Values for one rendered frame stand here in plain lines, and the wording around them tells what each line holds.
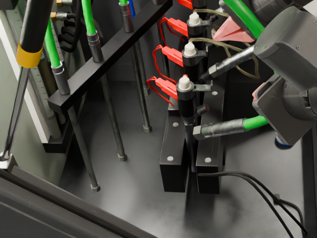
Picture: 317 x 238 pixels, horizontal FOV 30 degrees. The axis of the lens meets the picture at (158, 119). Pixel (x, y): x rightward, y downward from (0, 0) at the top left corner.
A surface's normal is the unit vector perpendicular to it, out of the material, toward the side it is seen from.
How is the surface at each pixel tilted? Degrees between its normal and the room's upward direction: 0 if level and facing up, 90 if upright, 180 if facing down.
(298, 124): 49
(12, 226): 90
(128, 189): 0
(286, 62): 86
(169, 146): 0
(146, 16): 0
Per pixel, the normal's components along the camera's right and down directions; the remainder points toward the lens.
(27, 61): 0.00, 0.81
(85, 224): 0.58, -0.48
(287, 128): 0.27, 0.02
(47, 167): 0.98, 0.02
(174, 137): -0.11, -0.68
